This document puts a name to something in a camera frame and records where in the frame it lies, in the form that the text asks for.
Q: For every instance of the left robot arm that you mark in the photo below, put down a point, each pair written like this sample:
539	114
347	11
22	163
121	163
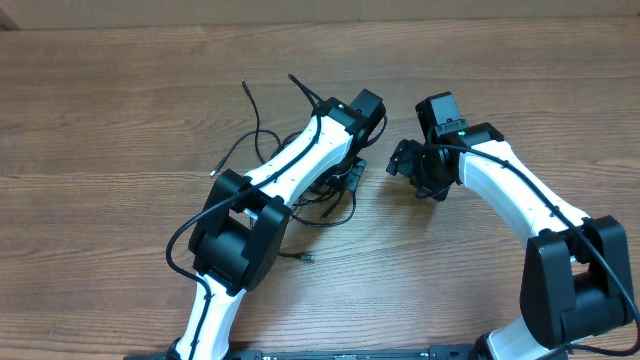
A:
237	236

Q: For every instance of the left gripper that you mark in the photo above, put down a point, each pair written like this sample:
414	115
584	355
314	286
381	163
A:
351	176

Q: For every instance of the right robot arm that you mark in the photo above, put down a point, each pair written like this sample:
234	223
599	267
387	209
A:
576	280

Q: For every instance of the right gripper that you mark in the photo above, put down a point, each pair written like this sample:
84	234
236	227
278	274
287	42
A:
407	160

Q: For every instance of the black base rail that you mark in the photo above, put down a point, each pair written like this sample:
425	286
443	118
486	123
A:
345	355

